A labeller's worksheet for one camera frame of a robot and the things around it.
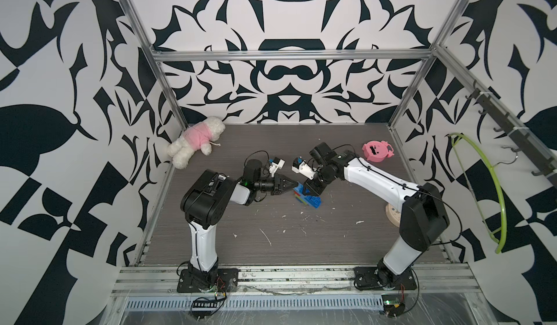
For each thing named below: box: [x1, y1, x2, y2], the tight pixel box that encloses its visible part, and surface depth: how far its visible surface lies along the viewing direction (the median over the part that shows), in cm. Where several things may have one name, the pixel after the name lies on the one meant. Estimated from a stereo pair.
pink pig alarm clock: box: [361, 140, 395, 163], surface depth 108 cm
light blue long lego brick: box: [300, 193, 322, 209], surface depth 87 cm
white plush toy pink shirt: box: [167, 116, 226, 170], surface depth 106 cm
